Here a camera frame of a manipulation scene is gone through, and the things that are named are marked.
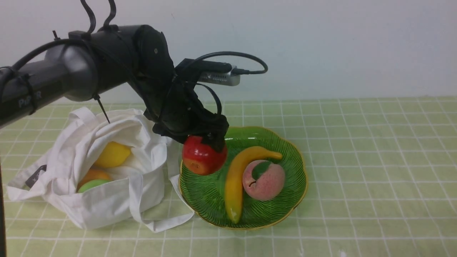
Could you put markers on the green checkered tablecloth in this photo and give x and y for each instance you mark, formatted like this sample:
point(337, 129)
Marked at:
point(382, 177)

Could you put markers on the green fruit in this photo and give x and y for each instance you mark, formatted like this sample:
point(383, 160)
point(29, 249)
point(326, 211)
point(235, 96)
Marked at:
point(92, 184)

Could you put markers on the yellow lemon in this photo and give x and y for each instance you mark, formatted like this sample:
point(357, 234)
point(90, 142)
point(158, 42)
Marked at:
point(113, 155)

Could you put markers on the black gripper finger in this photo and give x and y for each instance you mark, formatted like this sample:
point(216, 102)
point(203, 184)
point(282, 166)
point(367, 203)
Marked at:
point(215, 141)

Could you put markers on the orange fruit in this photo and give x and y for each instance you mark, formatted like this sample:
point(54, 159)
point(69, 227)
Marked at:
point(94, 174)

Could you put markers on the pink peach with leaf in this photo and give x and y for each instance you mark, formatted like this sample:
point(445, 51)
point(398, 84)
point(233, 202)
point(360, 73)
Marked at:
point(263, 180)

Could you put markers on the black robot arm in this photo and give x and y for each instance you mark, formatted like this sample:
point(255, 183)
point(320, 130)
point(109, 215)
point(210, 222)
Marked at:
point(81, 68)

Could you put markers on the white cloth tote bag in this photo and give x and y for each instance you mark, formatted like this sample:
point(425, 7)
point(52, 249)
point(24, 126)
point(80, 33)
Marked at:
point(137, 185)

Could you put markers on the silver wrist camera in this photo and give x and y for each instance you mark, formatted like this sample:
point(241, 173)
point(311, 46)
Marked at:
point(204, 71)

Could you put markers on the yellow banana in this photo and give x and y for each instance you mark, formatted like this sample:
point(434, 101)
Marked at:
point(233, 189)

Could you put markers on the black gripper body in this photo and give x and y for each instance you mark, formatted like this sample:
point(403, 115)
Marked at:
point(178, 113)

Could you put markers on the green glass fruit plate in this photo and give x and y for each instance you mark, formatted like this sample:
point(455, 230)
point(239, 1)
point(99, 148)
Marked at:
point(205, 194)

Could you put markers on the red apple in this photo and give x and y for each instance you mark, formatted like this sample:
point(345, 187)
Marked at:
point(200, 158)

